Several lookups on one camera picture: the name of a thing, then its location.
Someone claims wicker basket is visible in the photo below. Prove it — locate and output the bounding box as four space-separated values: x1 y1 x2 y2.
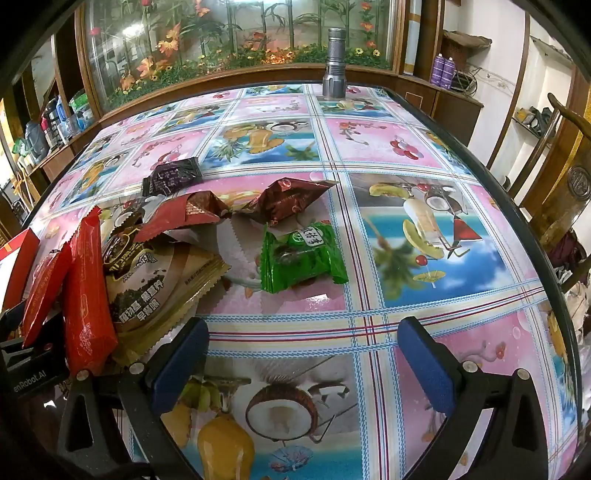
441 30 493 70

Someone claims green snack packet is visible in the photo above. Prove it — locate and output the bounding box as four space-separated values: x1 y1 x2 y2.
259 224 349 294

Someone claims dark purple snack packet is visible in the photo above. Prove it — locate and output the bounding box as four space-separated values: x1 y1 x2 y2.
141 157 204 197

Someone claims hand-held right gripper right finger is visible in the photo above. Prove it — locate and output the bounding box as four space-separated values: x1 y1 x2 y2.
397 316 561 480

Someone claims shiny brown snack packet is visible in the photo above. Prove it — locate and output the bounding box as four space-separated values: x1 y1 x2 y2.
240 178 335 227

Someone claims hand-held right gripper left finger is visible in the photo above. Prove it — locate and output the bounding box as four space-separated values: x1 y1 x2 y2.
55 318 211 480

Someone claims printed fruit tablecloth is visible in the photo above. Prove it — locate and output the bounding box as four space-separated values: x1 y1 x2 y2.
18 83 585 480

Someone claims low wooden side cabinet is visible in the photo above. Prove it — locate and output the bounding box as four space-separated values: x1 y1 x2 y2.
397 74 485 145

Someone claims long red snack packet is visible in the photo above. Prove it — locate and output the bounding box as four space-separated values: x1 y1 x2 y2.
21 244 73 349
62 206 119 376

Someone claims wooden shelf unit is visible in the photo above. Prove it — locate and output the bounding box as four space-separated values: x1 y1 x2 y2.
0 28 100 195

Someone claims tangle of dark cables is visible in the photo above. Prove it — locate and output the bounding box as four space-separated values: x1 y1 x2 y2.
452 65 483 97

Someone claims grey metal flashlight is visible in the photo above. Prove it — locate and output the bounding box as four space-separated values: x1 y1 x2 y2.
321 28 347 100

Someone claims large beige snack packet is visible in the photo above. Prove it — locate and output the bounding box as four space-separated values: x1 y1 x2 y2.
102 226 232 365

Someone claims red and brown snack packet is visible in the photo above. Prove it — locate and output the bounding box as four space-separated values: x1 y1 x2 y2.
131 189 232 245

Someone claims red cardboard box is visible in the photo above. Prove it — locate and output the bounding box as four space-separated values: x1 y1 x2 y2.
0 228 42 315

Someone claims green plastic bag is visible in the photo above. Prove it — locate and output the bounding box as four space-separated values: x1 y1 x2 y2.
69 90 95 127

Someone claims wooden chair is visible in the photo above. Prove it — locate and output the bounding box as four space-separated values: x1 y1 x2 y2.
503 92 591 259

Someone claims white paper roll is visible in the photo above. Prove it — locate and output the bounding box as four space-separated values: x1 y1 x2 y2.
403 0 424 77

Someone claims floral glass display cabinet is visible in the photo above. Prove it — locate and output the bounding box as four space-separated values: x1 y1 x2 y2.
76 0 407 116

